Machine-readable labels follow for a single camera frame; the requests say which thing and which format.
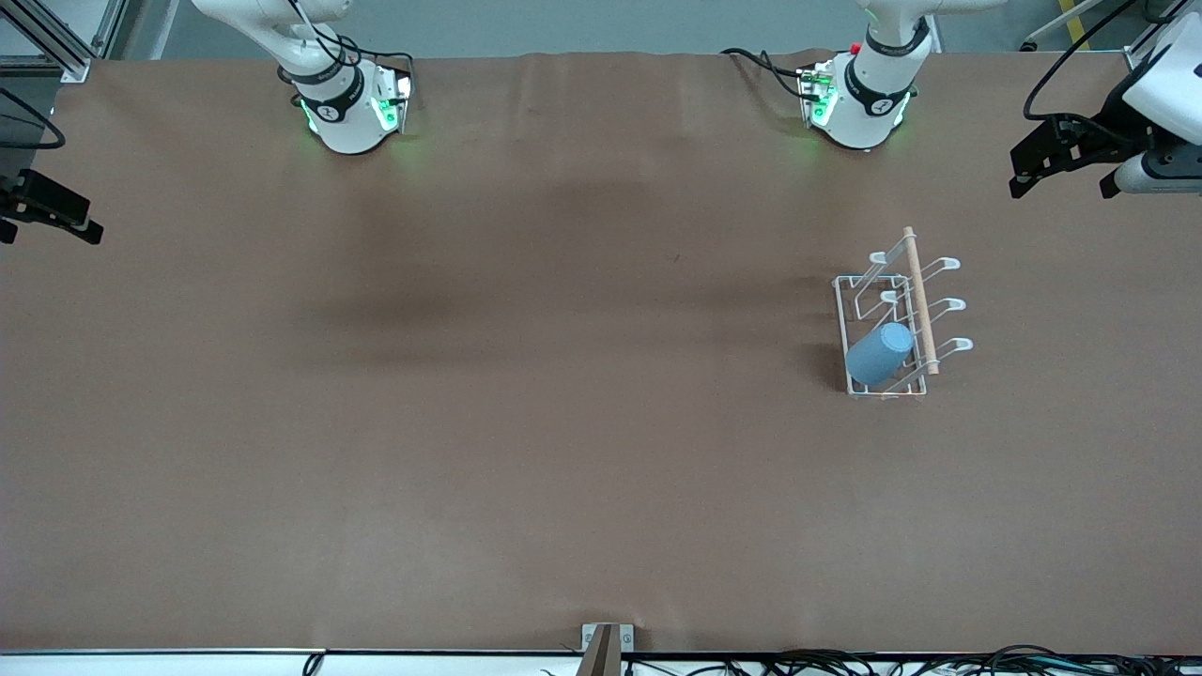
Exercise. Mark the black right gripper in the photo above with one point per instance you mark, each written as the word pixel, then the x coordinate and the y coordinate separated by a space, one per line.
pixel 36 198

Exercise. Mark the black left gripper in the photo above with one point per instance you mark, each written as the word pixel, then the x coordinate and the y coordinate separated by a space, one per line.
pixel 1101 134

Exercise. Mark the light blue cup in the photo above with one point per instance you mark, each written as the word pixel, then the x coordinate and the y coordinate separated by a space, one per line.
pixel 878 355

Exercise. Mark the brown table cover sheet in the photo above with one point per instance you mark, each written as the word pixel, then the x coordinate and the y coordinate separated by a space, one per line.
pixel 470 469

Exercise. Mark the aluminium frame profile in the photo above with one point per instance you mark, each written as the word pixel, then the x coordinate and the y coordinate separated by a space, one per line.
pixel 52 38
pixel 1141 58

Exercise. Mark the metal table edge bracket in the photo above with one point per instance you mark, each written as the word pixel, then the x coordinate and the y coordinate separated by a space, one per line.
pixel 601 652

